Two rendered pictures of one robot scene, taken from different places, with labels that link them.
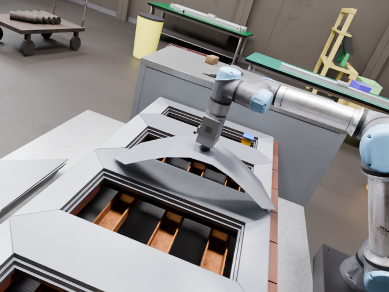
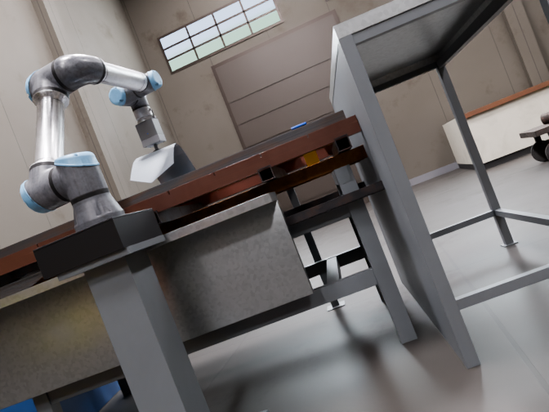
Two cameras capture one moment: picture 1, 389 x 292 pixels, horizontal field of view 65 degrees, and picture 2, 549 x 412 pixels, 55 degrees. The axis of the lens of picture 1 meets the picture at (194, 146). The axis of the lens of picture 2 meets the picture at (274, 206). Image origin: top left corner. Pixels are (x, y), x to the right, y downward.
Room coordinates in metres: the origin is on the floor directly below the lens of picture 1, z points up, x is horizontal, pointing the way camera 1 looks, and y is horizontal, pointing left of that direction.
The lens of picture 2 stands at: (1.38, -2.33, 0.65)
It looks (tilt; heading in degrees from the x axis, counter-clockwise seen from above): 0 degrees down; 90
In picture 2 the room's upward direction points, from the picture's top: 21 degrees counter-clockwise
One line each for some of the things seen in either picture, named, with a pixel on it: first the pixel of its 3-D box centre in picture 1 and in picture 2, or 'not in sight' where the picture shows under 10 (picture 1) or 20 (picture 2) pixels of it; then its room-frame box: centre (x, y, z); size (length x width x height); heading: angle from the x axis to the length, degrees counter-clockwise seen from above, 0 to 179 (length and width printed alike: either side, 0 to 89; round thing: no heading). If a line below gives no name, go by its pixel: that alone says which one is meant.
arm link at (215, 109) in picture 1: (218, 106); (144, 114); (1.00, -0.04, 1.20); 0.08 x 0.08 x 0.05
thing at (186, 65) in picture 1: (245, 83); (402, 48); (2.09, -0.21, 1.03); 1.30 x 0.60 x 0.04; 84
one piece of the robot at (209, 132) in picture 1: (209, 125); (151, 132); (1.00, -0.03, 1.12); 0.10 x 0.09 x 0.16; 76
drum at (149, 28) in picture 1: (147, 37); not in sight; (5.76, 1.42, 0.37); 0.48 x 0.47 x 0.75; 78
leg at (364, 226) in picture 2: not in sight; (374, 253); (1.66, -0.39, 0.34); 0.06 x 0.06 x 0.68; 84
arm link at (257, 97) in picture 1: (254, 96); (126, 95); (0.98, -0.14, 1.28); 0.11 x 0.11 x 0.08; 69
